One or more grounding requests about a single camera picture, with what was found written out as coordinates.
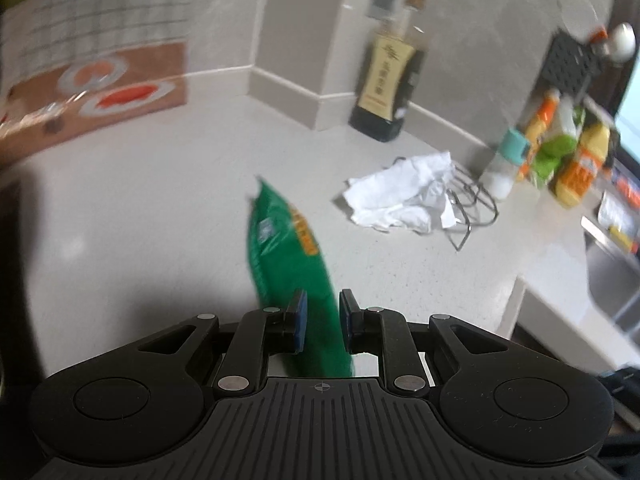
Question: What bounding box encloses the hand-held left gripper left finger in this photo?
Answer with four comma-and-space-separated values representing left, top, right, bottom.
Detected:
137, 289, 309, 396

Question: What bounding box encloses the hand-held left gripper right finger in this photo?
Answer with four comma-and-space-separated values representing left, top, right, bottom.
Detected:
339, 289, 507, 400

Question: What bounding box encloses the wide green snack packet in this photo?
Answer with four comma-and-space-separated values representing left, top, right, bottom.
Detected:
247, 176, 356, 378

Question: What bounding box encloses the stainless steel sink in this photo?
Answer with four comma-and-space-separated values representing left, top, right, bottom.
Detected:
581, 215, 640, 333

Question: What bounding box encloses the yellow scouring sponge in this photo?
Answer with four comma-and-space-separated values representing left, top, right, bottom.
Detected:
597, 190, 640, 253

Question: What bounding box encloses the steel steaming rack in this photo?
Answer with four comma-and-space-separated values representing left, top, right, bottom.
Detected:
392, 156, 500, 252

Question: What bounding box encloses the teal-lidded salt shaker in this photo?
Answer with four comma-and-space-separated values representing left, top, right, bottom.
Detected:
480, 129, 532, 200

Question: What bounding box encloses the yellow detergent bottle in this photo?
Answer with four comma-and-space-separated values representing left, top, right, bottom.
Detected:
550, 120, 612, 209

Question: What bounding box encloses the dark soy sauce bottle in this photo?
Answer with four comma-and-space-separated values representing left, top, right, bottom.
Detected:
348, 0, 431, 143

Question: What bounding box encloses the green and white bag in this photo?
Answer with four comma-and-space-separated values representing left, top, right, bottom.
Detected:
532, 97, 586, 190

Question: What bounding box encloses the window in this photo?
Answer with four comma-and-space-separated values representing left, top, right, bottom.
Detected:
615, 95, 640, 156

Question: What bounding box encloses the orange detergent bottle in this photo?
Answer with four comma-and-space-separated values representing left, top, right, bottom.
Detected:
517, 87, 561, 181

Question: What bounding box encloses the dark grey utensil holder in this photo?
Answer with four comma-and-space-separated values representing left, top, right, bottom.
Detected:
539, 31, 608, 103

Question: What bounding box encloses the white ball-top utensil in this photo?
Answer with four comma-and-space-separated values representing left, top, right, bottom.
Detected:
592, 22, 637, 63

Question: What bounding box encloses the cartoon wall poster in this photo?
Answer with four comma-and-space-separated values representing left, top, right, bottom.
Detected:
0, 0, 188, 161

